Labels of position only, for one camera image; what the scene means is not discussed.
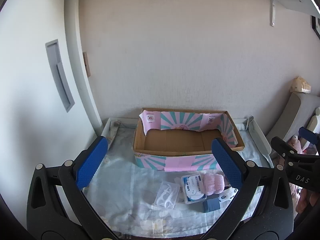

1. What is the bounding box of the white shelf bracket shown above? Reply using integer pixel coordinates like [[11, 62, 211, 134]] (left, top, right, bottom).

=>
[[269, 0, 304, 27]]

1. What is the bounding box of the pink plush toy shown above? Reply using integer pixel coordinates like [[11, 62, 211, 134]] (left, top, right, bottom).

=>
[[287, 134, 304, 154]]

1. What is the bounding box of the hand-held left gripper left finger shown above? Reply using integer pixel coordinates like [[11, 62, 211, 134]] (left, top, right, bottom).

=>
[[26, 135, 118, 240]]

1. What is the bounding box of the grey recessed door handle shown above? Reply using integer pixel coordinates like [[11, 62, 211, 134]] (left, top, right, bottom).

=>
[[45, 39, 75, 113]]

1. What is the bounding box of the person's right hand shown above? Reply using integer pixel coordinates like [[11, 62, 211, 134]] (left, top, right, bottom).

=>
[[296, 187, 320, 215]]

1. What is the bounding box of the beige bag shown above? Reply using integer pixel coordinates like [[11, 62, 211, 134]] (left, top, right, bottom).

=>
[[290, 76, 312, 94]]

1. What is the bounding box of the small wooden wall block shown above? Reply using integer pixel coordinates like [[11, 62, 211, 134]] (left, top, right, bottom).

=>
[[82, 52, 91, 77]]

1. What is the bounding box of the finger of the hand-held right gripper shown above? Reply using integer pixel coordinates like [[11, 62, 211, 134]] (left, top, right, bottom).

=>
[[298, 126, 320, 146], [271, 136, 298, 156]]

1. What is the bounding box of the pink striped cardboard box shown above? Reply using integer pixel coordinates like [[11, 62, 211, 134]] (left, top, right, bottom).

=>
[[132, 108, 245, 172]]

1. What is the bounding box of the grey chair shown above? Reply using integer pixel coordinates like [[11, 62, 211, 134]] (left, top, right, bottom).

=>
[[265, 91, 320, 153]]

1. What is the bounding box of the blue label dental floss box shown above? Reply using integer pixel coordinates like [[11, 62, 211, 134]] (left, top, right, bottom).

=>
[[180, 174, 207, 205]]

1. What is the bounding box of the clear floss pick box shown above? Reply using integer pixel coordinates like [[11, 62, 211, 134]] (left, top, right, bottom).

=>
[[153, 180, 181, 209]]

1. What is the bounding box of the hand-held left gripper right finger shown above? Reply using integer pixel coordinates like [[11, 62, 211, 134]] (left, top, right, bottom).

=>
[[202, 137, 295, 240]]

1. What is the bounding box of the dark picture frame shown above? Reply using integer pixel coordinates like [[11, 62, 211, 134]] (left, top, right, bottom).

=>
[[311, 15, 320, 40]]

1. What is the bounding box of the white dotted packet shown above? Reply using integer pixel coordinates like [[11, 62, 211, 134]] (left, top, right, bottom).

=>
[[218, 187, 238, 202]]

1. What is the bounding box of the pink fluffy towel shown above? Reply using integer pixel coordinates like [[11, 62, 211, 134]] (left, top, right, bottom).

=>
[[200, 172, 227, 196]]

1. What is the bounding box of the small blue box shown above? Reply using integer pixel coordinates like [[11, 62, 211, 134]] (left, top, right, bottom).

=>
[[202, 197, 221, 213]]

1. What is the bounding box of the white door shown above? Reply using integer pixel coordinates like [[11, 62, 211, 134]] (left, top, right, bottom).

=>
[[0, 0, 103, 205]]

